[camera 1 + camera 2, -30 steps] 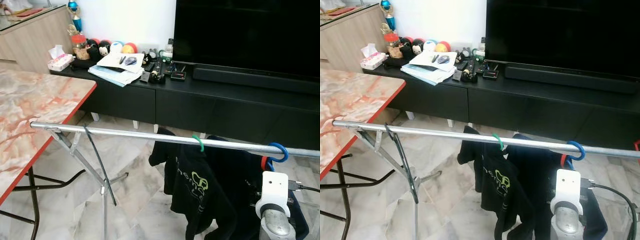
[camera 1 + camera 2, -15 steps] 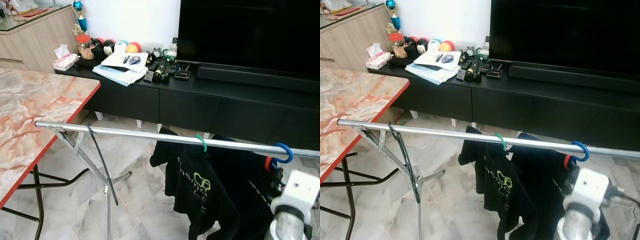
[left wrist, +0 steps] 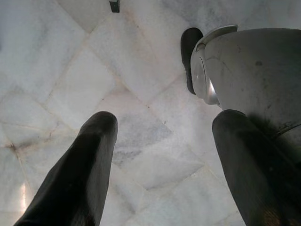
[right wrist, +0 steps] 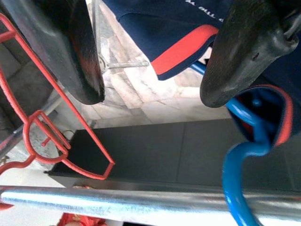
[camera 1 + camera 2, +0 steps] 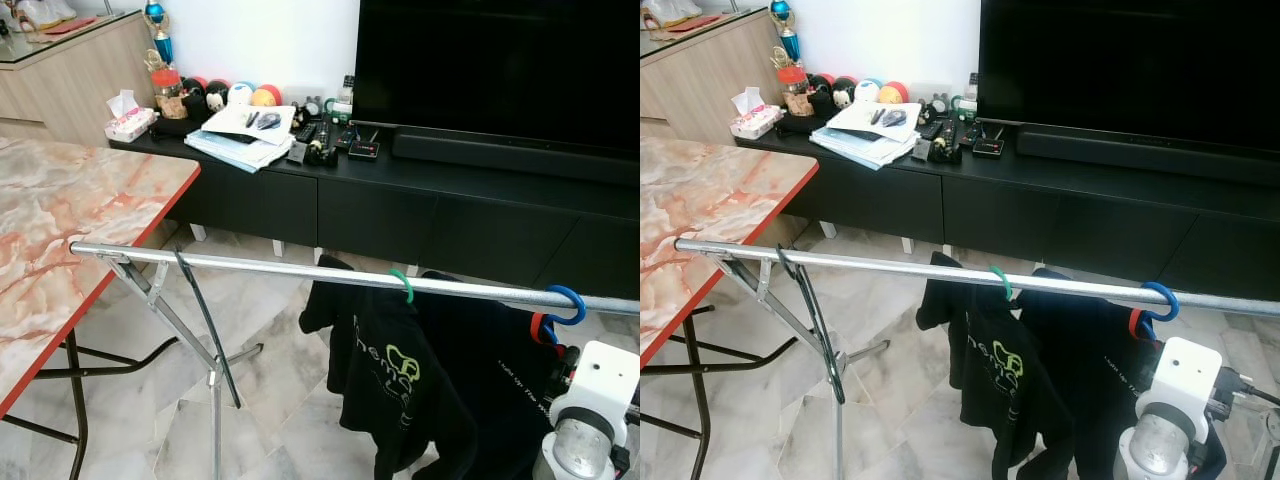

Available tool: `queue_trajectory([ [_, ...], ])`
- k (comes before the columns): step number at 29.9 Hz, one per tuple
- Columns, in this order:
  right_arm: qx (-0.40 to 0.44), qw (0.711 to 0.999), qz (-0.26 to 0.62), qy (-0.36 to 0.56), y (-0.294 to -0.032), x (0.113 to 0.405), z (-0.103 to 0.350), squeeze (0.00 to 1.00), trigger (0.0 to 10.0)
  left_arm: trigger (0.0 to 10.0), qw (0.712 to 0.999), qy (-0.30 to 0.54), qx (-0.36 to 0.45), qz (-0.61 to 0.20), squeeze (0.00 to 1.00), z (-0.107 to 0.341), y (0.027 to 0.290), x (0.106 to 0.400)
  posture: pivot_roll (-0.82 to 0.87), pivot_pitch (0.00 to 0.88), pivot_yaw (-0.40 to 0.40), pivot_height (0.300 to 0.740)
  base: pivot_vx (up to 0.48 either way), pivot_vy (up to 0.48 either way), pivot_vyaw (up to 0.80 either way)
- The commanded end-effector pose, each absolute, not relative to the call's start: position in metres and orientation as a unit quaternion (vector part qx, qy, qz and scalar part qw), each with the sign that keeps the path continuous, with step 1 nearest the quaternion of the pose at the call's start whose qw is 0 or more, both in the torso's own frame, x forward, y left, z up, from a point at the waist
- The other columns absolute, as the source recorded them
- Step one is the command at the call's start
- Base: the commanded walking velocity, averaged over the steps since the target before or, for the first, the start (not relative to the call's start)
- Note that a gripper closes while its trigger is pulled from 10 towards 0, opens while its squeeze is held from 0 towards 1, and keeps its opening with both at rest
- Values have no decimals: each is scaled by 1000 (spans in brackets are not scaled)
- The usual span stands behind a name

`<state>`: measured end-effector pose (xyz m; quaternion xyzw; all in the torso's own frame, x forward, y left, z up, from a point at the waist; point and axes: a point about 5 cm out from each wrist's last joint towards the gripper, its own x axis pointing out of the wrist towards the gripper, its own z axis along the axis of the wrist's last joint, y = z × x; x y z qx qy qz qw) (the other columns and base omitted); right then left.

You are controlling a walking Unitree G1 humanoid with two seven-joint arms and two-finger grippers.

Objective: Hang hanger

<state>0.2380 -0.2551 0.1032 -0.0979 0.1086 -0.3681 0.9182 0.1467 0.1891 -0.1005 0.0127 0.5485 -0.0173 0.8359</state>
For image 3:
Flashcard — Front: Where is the dark furniture foot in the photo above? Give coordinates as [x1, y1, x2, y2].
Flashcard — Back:
[109, 0, 121, 13]

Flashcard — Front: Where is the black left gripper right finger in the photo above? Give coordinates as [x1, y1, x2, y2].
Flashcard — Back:
[211, 110, 301, 226]

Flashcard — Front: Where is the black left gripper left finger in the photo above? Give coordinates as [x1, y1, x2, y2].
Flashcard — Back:
[14, 111, 118, 226]

